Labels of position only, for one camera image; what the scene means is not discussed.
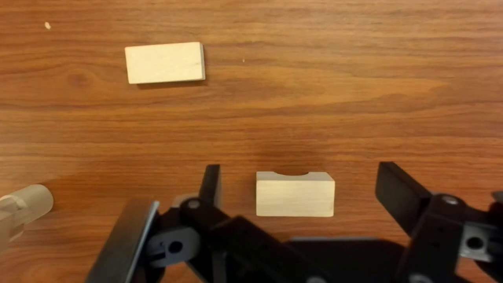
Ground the wooden arch block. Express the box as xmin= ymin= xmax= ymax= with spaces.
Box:
xmin=255 ymin=170 xmax=338 ymax=219

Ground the flat rectangular wooden block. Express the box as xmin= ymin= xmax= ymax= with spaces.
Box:
xmin=123 ymin=41 xmax=208 ymax=87

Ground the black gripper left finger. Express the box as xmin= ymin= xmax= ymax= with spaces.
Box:
xmin=85 ymin=164 xmax=296 ymax=283

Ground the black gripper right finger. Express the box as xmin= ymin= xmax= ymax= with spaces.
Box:
xmin=376 ymin=161 xmax=503 ymax=283

